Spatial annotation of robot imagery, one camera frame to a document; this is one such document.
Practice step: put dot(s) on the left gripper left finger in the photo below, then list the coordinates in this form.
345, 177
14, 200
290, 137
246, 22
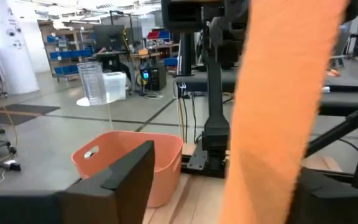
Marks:
120, 199

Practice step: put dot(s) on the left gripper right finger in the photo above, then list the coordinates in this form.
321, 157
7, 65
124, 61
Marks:
328, 205

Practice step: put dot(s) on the black computer monitor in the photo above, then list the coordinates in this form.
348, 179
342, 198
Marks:
107, 37

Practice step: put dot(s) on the black neighbouring workstation table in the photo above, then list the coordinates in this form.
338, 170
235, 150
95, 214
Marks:
340, 99

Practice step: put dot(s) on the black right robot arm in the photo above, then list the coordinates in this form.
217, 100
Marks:
216, 130

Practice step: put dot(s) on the black computer tower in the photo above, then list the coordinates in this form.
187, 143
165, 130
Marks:
157, 77

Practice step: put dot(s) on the shelf with red bins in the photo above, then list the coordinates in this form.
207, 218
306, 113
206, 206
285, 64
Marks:
157, 34

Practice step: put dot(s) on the orange elastic bandage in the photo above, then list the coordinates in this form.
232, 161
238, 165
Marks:
275, 109

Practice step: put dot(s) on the white translucent box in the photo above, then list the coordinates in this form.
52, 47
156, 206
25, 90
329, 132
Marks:
114, 87

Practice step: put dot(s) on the person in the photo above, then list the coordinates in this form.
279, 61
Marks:
342, 43

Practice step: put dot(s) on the black power adapter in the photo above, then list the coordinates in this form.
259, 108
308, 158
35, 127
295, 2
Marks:
12, 166

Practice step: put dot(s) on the black floor mat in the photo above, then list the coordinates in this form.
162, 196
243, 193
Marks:
26, 109

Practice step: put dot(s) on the clear ribbed plastic cylinder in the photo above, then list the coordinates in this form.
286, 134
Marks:
90, 84

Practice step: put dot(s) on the shelf with blue bins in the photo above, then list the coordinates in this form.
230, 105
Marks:
67, 54

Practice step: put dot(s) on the orange plastic bin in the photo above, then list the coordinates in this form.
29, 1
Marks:
166, 174

